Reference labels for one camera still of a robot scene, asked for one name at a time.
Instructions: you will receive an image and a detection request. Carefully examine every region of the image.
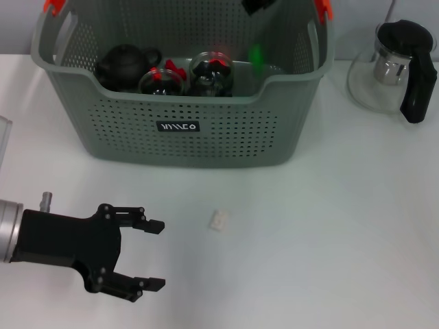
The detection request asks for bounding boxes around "glass jar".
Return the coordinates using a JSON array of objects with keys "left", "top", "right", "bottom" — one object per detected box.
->
[
  {"left": 188, "top": 51, "right": 236, "bottom": 97},
  {"left": 139, "top": 68, "right": 186, "bottom": 96}
]

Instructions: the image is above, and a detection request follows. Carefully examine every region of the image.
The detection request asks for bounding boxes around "green toy brick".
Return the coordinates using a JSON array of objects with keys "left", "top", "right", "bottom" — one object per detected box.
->
[{"left": 247, "top": 42, "right": 265, "bottom": 80}]

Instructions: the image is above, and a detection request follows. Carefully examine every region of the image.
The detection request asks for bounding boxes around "dark red long brick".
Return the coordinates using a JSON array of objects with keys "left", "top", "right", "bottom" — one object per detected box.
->
[{"left": 164, "top": 60, "right": 188, "bottom": 80}]

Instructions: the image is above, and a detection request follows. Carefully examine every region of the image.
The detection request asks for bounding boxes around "grey perforated plastic storage bin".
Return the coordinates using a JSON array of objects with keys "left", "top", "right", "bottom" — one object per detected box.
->
[{"left": 31, "top": 0, "right": 335, "bottom": 169}]

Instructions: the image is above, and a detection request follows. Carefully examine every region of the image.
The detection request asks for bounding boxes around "small white toy brick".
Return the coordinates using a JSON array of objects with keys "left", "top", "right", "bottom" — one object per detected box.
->
[{"left": 208, "top": 209, "right": 230, "bottom": 232}]

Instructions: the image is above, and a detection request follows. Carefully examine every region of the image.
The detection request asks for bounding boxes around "black clay teapot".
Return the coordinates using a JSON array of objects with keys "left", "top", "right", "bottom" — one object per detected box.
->
[{"left": 94, "top": 43, "right": 163, "bottom": 92}]

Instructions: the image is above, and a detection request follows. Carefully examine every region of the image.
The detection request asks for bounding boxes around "glass pitcher black handle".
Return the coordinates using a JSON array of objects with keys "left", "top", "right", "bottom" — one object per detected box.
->
[{"left": 346, "top": 19, "right": 438, "bottom": 124}]

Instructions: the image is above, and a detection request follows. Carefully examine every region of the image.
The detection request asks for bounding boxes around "orange bin handle clip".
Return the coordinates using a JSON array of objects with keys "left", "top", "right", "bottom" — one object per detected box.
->
[
  {"left": 43, "top": 0, "right": 66, "bottom": 16},
  {"left": 314, "top": 0, "right": 334, "bottom": 24}
]

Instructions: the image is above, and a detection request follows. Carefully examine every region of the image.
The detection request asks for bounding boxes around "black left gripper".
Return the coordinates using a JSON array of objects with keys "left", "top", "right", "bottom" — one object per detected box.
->
[{"left": 9, "top": 203, "right": 167, "bottom": 304}]

